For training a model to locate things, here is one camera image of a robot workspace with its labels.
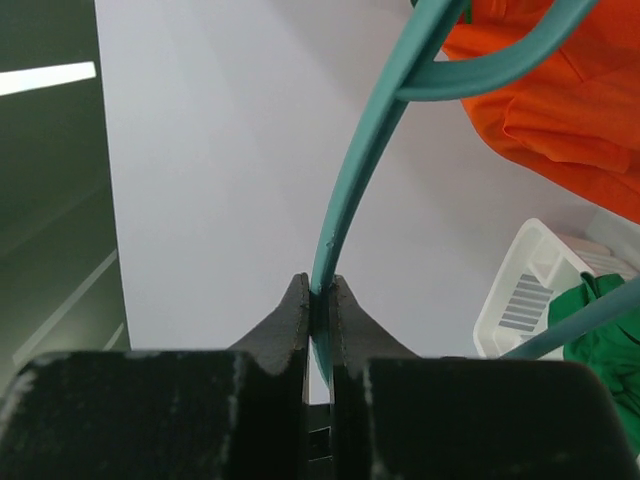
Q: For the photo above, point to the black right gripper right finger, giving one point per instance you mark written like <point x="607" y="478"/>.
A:
<point x="396" y="415"/>

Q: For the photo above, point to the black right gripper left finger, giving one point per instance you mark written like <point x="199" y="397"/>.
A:
<point x="237" y="413"/>

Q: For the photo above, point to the green t shirt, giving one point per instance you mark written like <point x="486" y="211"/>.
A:
<point x="611" y="351"/>

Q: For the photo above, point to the teal plastic hanger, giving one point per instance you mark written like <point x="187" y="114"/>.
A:
<point x="448" y="50"/>

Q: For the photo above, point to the orange t shirt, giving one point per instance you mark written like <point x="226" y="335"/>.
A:
<point x="575" y="118"/>

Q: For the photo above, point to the white plastic dish basket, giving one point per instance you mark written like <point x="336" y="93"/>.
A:
<point x="539" y="265"/>

